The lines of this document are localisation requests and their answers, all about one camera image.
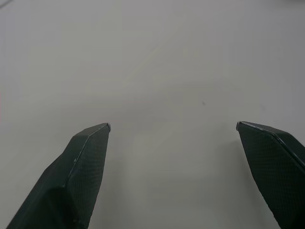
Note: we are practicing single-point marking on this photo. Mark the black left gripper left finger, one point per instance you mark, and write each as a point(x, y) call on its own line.
point(71, 181)

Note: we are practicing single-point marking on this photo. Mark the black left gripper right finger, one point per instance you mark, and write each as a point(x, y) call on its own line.
point(274, 171)

